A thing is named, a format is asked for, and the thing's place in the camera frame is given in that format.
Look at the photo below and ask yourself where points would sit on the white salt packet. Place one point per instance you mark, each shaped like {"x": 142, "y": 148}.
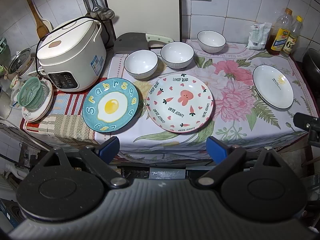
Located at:
{"x": 258, "y": 36}

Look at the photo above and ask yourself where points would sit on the black wok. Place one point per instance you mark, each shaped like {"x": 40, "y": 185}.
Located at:
{"x": 312, "y": 62}

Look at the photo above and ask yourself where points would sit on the cooking oil bottle yellow label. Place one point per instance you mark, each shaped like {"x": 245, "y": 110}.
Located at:
{"x": 278, "y": 38}

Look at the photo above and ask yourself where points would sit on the wooden spatula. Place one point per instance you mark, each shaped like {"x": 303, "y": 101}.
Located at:
{"x": 37, "y": 17}

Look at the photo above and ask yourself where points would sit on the green plastic colander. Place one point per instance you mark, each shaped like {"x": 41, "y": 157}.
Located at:
{"x": 32, "y": 92}

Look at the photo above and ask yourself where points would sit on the white plate with sun print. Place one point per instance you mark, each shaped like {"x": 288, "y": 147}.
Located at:
{"x": 270, "y": 90}

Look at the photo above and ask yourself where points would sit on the teal fried egg plate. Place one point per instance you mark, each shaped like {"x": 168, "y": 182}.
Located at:
{"x": 110, "y": 105}

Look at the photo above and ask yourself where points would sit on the red striped cloth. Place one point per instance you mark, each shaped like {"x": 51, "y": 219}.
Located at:
{"x": 62, "y": 127}

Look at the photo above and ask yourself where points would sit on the small pot with glass lid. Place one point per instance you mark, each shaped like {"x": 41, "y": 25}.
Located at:
{"x": 18, "y": 61}

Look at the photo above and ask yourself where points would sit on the stack of white dishes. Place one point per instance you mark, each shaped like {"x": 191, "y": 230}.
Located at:
{"x": 37, "y": 114}

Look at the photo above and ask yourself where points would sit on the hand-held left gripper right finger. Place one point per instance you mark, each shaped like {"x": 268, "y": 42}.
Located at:
{"x": 215, "y": 147}

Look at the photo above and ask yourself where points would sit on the floral tablecloth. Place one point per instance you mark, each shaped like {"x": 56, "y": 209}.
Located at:
{"x": 225, "y": 120}

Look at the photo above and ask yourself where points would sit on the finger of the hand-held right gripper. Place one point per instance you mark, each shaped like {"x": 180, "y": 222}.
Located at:
{"x": 306, "y": 122}

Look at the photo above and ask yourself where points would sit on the white cutting board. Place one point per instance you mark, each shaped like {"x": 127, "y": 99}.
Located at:
{"x": 142, "y": 5}

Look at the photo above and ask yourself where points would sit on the clear vinegar bottle yellow cap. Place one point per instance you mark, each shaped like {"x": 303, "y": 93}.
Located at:
{"x": 292, "y": 40}

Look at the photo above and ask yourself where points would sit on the white bunny carrot plate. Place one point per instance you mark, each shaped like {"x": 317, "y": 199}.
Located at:
{"x": 180, "y": 105}

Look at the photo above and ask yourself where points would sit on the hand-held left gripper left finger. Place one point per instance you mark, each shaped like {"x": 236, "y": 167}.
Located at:
{"x": 110, "y": 146}

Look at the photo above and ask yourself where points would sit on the cream electric rice cooker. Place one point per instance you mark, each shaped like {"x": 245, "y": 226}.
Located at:
{"x": 72, "y": 55}

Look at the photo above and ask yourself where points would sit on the white bowl with dark rim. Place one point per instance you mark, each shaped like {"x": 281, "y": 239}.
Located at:
{"x": 141, "y": 62}
{"x": 211, "y": 40}
{"x": 176, "y": 53}

